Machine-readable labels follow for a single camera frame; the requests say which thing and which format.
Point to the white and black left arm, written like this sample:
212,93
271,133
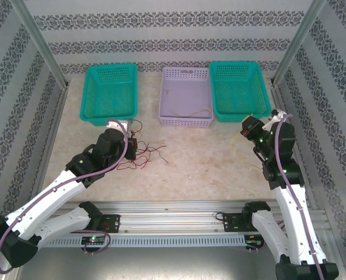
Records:
44,199

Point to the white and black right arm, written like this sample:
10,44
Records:
295,221

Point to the teal plastic basket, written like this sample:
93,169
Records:
239,65
111,67

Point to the lavender plastic basket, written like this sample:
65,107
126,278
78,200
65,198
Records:
187,93

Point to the small circuit board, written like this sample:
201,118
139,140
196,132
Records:
254,241
94,240

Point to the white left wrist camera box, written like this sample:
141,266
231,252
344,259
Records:
115,125

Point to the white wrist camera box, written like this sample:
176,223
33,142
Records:
274,118
115,125

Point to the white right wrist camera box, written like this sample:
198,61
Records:
274,118

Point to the aluminium side rail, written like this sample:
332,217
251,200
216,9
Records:
279,94
55,131

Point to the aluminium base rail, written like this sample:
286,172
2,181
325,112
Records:
167,217

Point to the aluminium frame post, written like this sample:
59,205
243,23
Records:
43,38
299,38

